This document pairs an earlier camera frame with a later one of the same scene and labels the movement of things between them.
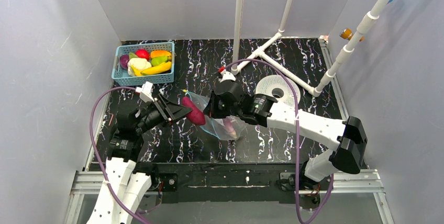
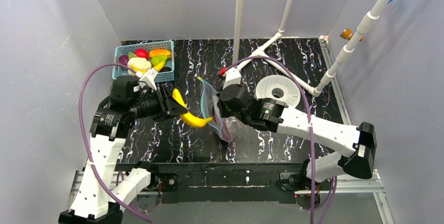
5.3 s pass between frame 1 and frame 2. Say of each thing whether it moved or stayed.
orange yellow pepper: stayed
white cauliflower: stayed
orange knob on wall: stayed
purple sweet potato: moved
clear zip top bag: moved
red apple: stayed
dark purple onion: stayed
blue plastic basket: stayed
